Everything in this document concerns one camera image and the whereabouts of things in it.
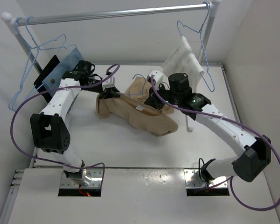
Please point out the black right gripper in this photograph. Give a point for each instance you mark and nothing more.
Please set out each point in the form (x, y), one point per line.
(153, 100)

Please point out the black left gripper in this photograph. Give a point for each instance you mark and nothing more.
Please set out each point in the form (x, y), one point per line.
(108, 93)

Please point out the beige t shirt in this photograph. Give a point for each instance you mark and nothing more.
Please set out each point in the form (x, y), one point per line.
(158, 126)

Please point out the light blue wire hanger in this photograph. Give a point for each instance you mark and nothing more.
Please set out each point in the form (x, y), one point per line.
(135, 96)

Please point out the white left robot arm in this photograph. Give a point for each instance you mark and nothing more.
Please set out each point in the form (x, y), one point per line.
(49, 130)

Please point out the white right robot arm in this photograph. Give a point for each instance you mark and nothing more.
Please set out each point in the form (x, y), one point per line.
(253, 153)

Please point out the white cloth on hanger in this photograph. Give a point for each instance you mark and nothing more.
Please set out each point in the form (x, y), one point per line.
(183, 60)

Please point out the black cloth on hanger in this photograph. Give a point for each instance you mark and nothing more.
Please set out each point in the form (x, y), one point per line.
(39, 86)

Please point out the blue hanger with white cloth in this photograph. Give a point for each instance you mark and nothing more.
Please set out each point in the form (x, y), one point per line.
(204, 33)

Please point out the blue hanger with denim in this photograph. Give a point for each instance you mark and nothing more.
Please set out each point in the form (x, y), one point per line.
(32, 52)

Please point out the empty light blue hanger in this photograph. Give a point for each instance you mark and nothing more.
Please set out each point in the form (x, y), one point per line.
(52, 44)

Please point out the blue denim cloth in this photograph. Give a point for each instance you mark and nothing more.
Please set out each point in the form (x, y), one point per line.
(53, 80)

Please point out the metal clothes rack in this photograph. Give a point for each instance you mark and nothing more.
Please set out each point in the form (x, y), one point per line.
(6, 17)

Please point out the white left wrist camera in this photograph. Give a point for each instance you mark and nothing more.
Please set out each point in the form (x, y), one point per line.
(108, 83)

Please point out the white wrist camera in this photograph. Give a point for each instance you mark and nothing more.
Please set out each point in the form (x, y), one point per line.
(158, 76)
(108, 83)

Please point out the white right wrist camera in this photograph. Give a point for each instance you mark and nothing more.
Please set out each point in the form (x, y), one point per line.
(158, 76)

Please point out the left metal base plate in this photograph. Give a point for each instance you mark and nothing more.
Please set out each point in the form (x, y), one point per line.
(89, 184)

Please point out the metal base plate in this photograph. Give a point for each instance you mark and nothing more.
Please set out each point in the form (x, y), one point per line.
(89, 184)
(196, 187)

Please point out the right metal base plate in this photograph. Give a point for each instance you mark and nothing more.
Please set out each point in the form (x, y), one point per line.
(196, 187)

